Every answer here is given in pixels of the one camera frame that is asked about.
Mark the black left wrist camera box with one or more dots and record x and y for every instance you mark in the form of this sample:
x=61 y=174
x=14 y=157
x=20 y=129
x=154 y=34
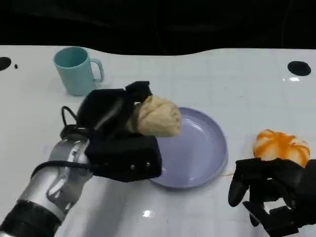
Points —
x=123 y=158

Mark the lilac plate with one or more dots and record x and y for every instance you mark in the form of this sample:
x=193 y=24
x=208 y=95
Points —
x=197 y=153

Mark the pale green mug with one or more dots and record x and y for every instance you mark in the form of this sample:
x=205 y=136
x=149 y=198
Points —
x=75 y=76

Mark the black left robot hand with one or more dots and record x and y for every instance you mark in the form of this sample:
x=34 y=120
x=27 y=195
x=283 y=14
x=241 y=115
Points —
x=103 y=111

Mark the orange and white bread roll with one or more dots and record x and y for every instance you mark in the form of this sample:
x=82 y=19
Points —
x=279 y=145

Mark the beige towel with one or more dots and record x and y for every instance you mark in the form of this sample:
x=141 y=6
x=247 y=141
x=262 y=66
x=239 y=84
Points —
x=160 y=118

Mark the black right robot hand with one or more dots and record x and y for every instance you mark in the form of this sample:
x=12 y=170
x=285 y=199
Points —
x=288 y=182

